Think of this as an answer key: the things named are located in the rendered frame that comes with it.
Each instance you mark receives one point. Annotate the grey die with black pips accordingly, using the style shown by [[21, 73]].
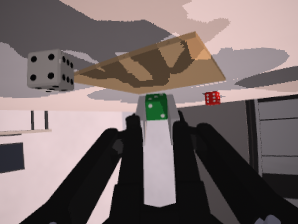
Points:
[[50, 71]]

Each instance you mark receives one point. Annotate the tan flat square mat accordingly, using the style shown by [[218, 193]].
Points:
[[177, 62]]

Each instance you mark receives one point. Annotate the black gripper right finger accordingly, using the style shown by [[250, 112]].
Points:
[[245, 191]]

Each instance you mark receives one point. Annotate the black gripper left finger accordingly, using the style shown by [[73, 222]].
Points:
[[75, 199]]

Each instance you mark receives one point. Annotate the green die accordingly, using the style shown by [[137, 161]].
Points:
[[156, 107]]

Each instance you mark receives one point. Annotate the red die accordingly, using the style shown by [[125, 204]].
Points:
[[212, 98]]

